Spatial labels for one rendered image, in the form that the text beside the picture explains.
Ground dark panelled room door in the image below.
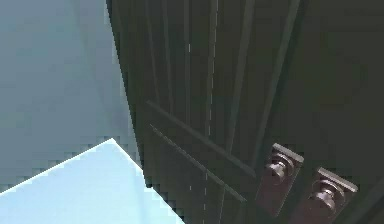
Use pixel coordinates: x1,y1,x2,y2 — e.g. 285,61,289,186
105,0,384,224

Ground dark round door knob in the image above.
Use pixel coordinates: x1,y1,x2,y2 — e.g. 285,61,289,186
293,166,360,224
255,142,305,218

